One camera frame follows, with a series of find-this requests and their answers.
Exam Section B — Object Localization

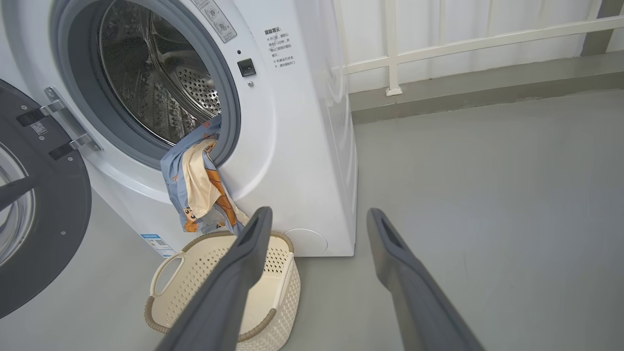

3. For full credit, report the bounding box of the white metal railing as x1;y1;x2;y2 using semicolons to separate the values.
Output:
335;0;624;97

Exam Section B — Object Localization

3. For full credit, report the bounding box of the silver door hinge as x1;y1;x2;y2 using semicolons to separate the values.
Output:
43;86;103;153

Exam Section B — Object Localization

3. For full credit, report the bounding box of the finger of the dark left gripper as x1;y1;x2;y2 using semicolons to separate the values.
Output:
0;175;43;211

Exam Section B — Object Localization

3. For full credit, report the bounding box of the cream perforated laundry basket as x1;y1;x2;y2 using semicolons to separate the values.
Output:
143;230;302;351

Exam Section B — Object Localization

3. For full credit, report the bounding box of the blue white energy label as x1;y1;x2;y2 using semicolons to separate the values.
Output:
140;234;176;258

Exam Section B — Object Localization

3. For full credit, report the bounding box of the white front-load washing machine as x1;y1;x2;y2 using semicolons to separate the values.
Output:
0;0;358;258

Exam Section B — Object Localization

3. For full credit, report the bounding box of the grey warning sticker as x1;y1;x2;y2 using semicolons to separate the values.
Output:
191;0;238;44

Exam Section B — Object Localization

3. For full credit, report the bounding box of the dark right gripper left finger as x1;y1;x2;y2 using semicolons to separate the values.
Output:
155;206;274;351

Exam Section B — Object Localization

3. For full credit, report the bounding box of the blue cartoon print garment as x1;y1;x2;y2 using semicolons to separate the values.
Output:
159;114;251;236

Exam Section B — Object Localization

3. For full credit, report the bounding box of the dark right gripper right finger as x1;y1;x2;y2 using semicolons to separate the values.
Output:
366;208;486;351

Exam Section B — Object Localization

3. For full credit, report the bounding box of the dark round washing machine door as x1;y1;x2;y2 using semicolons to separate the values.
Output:
0;78;93;320

